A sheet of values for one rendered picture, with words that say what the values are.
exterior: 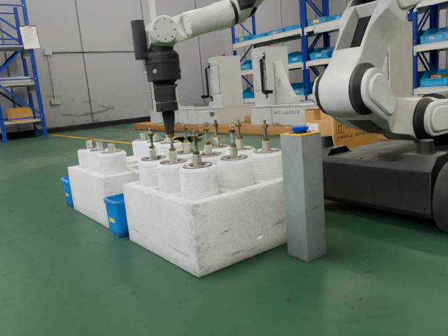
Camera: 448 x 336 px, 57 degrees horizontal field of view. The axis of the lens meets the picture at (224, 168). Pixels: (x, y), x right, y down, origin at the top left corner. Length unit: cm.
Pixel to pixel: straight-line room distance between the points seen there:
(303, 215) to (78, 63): 681
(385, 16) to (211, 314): 92
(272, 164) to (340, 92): 27
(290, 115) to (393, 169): 246
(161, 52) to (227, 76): 348
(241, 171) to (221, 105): 344
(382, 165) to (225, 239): 52
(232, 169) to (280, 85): 292
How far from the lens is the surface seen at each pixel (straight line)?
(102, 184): 144
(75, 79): 756
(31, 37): 673
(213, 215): 99
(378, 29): 130
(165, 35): 107
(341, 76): 121
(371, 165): 129
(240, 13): 118
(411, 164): 123
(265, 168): 114
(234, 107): 457
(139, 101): 796
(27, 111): 684
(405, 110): 142
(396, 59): 320
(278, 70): 398
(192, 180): 99
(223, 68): 452
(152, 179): 120
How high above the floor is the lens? 43
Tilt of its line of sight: 11 degrees down
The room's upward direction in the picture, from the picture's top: 5 degrees counter-clockwise
